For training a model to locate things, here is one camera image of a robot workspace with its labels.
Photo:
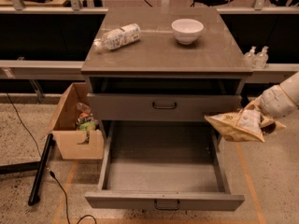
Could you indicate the open cardboard box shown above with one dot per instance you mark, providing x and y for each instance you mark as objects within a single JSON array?
[{"x": 74, "y": 143}]

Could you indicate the clear sanitizer bottle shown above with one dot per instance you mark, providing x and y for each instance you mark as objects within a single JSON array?
[
  {"x": 261, "y": 58},
  {"x": 250, "y": 56}
]

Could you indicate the grey metal railing beam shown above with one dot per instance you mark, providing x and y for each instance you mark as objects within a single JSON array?
[{"x": 70, "y": 70}]

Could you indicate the clear wrapper in box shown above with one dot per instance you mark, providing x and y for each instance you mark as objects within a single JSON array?
[{"x": 83, "y": 108}]

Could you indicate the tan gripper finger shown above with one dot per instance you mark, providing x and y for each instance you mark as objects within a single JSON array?
[
  {"x": 250, "y": 120},
  {"x": 254, "y": 105}
]

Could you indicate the closed grey upper drawer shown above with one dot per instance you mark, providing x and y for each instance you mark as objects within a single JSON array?
[{"x": 160, "y": 107}]

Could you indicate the white ceramic bowl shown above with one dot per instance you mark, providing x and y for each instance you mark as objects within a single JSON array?
[{"x": 186, "y": 31}]

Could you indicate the left clear sanitizer bottle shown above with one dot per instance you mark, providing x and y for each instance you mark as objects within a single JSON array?
[{"x": 250, "y": 56}]

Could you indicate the open middle drawer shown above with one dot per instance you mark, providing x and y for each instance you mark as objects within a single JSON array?
[{"x": 165, "y": 166}]

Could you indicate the black table leg base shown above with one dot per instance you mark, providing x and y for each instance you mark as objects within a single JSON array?
[{"x": 38, "y": 166}]

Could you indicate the right clear sanitizer bottle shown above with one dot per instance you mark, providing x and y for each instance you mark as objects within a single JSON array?
[{"x": 261, "y": 58}]

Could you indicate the brown chip bag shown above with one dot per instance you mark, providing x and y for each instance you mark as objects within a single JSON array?
[{"x": 225, "y": 124}]

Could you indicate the green snack bag in box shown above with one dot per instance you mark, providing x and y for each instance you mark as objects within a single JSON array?
[{"x": 87, "y": 126}]

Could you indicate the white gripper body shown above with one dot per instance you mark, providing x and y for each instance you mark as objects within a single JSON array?
[{"x": 275, "y": 102}]

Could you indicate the clear plastic water bottle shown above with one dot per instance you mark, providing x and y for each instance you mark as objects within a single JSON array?
[{"x": 118, "y": 38}]

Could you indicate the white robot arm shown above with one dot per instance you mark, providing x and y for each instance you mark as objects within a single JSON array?
[{"x": 293, "y": 82}]

